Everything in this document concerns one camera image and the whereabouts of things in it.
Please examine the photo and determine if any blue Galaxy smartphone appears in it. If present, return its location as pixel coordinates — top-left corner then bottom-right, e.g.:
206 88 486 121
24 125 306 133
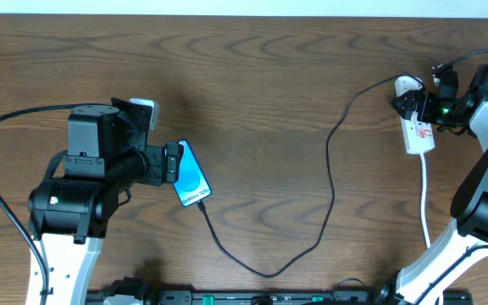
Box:
173 139 212 207

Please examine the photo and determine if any black charger cable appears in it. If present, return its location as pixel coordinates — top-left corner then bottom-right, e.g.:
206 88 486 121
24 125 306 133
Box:
196 74 427 279

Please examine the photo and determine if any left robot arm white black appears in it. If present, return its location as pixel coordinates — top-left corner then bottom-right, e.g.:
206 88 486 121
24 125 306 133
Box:
26 97 184 304

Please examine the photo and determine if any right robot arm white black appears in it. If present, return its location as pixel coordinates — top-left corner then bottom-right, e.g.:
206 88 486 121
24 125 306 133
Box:
376 64 488 304

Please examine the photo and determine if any white power strip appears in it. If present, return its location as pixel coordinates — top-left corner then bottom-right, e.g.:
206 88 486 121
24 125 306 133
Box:
395 76 435 155

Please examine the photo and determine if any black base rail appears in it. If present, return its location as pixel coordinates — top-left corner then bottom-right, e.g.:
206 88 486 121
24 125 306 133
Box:
85 277 472 305

